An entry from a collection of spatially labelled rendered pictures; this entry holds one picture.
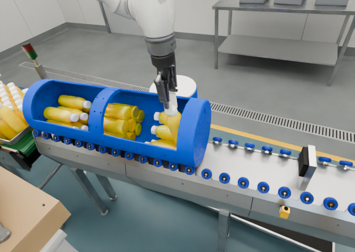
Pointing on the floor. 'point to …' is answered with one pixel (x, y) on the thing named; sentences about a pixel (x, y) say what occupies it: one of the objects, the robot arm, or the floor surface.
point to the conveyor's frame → (22, 163)
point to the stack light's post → (41, 72)
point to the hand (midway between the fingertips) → (170, 103)
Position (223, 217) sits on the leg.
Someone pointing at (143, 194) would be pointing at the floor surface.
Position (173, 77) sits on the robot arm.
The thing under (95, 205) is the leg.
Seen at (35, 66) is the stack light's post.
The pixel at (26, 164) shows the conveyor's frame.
